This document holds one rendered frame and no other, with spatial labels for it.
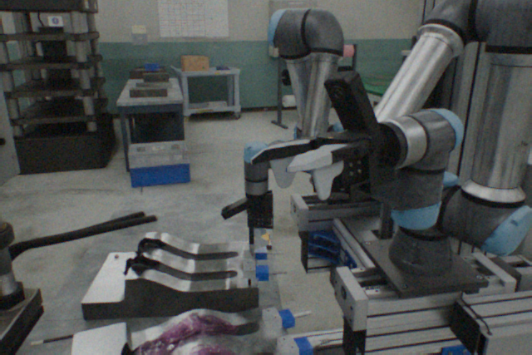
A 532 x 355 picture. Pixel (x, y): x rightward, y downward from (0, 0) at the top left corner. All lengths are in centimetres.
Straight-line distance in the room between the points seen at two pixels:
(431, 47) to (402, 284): 52
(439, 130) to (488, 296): 63
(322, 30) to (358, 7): 703
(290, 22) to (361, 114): 75
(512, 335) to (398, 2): 783
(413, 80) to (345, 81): 32
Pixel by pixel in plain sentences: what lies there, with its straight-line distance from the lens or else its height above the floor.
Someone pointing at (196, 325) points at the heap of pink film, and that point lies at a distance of 106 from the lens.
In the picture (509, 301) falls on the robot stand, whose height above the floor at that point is 95.
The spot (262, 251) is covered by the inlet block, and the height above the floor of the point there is 91.
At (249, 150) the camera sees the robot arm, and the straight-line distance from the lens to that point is 118.
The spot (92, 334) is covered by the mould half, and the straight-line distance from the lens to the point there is 112.
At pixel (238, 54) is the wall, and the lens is 753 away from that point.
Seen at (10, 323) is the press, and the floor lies 78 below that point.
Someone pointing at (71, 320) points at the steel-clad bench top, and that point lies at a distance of 136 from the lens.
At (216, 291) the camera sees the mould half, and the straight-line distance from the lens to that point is 122.
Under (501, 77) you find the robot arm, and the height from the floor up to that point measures 151.
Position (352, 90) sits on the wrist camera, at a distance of 53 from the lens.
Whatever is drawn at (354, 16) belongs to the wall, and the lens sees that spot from 820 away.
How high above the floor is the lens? 161
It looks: 19 degrees down
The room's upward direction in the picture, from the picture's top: straight up
